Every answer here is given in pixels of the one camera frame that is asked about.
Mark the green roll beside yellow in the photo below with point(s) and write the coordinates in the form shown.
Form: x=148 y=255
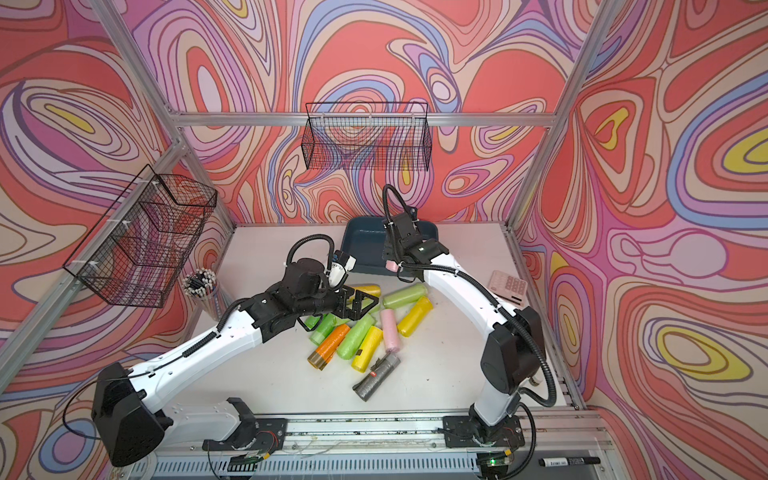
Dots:
x=354 y=338

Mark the pink calculator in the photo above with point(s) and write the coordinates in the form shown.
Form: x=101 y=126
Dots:
x=508 y=287

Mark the green roll bottom left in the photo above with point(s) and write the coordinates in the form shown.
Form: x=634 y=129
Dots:
x=310 y=322

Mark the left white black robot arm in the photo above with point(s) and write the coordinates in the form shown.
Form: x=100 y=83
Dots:
x=128 y=403

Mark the left black wire basket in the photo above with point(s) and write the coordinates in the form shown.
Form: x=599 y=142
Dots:
x=145 y=246

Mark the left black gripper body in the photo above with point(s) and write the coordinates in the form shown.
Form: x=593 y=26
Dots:
x=324 y=302

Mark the black wire basket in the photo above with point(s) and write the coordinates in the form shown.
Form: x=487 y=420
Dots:
x=145 y=246
x=367 y=135

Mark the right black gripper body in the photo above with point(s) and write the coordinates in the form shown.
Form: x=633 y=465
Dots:
x=392 y=252

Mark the thin pink trash bag roll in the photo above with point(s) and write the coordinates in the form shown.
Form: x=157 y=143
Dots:
x=391 y=335

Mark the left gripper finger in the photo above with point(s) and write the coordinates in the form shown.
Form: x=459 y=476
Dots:
x=365 y=299
x=348 y=313

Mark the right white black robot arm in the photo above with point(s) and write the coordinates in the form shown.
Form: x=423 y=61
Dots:
x=514 y=360

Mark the back black wire basket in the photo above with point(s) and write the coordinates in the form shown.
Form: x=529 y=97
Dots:
x=367 y=135

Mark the grey trash bag roll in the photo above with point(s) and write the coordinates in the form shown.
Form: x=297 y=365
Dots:
x=378 y=373

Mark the clear cup of pencils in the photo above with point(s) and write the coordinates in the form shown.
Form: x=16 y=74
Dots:
x=202 y=285

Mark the light green roll upper right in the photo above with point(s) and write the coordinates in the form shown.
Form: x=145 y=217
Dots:
x=405 y=296

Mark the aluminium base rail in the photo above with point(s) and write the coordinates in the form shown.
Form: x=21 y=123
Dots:
x=430 y=444

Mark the green roll left lower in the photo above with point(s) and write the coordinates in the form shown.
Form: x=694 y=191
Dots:
x=323 y=329

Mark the orange trash bag roll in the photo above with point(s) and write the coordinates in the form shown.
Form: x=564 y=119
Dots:
x=321 y=356

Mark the teal plastic storage box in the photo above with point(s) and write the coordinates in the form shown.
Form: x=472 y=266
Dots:
x=364 y=240

